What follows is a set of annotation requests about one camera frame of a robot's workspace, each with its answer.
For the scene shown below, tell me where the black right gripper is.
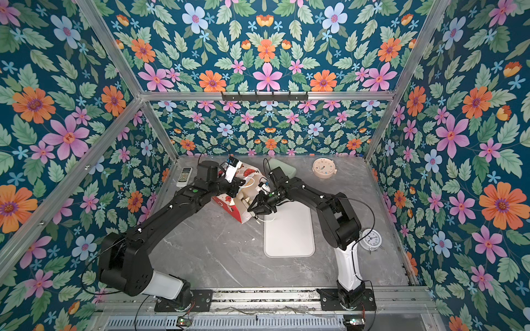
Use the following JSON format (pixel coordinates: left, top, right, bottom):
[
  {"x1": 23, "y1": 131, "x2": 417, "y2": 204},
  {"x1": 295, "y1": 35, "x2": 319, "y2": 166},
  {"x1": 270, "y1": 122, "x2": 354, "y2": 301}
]
[{"x1": 247, "y1": 188, "x2": 283, "y2": 215}]

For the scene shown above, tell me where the white red paper bag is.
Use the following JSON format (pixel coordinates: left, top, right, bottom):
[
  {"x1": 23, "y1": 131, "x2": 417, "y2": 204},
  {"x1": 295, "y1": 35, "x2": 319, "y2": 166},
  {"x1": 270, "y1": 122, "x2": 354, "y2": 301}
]
[{"x1": 212, "y1": 163, "x2": 266, "y2": 224}]

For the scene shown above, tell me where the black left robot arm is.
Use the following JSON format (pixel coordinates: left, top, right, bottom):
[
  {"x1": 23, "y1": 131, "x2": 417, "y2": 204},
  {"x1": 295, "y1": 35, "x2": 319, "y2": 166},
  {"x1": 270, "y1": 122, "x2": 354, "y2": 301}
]
[{"x1": 97, "y1": 157, "x2": 245, "y2": 311}]

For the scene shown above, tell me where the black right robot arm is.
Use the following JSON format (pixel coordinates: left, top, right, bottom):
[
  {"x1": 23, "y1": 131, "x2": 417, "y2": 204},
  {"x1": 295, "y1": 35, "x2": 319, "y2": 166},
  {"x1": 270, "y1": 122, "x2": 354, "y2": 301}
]
[{"x1": 248, "y1": 168, "x2": 366, "y2": 309}]

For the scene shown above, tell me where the white plastic tray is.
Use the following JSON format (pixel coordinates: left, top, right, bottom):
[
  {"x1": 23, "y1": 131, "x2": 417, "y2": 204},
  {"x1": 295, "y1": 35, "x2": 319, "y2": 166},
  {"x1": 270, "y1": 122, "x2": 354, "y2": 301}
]
[{"x1": 264, "y1": 202, "x2": 316, "y2": 258}]

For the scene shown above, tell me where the white remote control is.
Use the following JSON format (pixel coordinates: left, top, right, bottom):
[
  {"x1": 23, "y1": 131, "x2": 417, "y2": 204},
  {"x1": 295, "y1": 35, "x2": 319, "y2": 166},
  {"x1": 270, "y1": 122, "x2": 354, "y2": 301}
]
[{"x1": 176, "y1": 167, "x2": 193, "y2": 188}]

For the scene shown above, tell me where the beige round alarm clock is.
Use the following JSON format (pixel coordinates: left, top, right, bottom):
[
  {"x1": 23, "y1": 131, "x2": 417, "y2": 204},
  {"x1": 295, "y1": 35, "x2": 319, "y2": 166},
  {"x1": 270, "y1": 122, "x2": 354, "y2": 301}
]
[{"x1": 312, "y1": 158, "x2": 337, "y2": 179}]

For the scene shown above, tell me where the white round alarm clock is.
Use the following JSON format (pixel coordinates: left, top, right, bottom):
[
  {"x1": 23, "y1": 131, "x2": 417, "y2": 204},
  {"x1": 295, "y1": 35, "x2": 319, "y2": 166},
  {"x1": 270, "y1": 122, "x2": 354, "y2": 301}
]
[{"x1": 360, "y1": 228, "x2": 383, "y2": 252}]

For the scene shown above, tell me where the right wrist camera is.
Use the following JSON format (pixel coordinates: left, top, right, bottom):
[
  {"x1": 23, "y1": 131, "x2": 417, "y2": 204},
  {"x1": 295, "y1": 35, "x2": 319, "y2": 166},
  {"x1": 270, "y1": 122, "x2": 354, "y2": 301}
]
[{"x1": 258, "y1": 177, "x2": 272, "y2": 194}]

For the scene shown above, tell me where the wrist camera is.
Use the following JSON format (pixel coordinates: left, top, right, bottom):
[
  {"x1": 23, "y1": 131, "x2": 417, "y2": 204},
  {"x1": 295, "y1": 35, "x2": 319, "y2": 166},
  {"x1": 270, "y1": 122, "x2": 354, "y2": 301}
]
[
  {"x1": 224, "y1": 156, "x2": 242, "y2": 183},
  {"x1": 258, "y1": 177, "x2": 272, "y2": 194}
]

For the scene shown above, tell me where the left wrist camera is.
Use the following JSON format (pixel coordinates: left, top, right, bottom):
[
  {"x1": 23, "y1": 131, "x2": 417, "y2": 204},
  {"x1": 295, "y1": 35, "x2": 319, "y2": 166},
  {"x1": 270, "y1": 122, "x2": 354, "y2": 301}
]
[{"x1": 224, "y1": 156, "x2": 242, "y2": 183}]

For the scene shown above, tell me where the black hook rail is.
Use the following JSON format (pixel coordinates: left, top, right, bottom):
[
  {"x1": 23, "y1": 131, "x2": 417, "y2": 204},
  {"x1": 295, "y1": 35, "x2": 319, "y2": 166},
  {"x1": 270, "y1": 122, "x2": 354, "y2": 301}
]
[{"x1": 221, "y1": 92, "x2": 309, "y2": 102}]

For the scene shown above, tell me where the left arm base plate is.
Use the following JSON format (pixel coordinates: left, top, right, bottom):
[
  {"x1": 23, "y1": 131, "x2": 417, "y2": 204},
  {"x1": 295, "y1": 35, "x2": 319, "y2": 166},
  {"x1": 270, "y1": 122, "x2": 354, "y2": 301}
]
[{"x1": 154, "y1": 290, "x2": 213, "y2": 313}]

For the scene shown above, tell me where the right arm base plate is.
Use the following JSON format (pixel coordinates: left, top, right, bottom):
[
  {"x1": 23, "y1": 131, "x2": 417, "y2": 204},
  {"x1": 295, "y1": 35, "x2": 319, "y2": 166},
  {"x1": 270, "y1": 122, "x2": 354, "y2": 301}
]
[{"x1": 317, "y1": 287, "x2": 377, "y2": 311}]

